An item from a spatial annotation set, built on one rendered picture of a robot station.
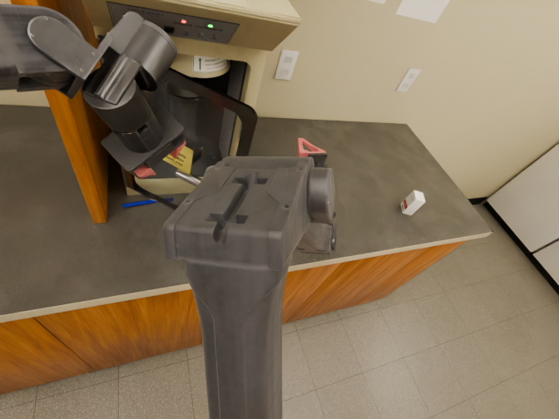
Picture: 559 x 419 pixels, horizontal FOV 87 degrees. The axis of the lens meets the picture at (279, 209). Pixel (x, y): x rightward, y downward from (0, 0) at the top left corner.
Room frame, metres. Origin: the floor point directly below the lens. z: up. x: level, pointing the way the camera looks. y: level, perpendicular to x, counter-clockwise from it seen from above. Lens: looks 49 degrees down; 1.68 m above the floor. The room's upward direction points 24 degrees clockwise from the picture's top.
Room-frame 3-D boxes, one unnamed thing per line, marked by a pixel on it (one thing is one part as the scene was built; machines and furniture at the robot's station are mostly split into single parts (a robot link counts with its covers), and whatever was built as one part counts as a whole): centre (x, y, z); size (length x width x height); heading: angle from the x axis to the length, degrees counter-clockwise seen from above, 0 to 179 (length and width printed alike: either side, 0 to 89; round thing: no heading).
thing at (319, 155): (0.56, 0.00, 1.24); 0.09 x 0.07 x 0.07; 36
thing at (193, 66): (0.63, 0.33, 1.34); 0.18 x 0.18 x 0.05
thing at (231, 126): (0.44, 0.25, 1.19); 0.30 x 0.01 x 0.40; 88
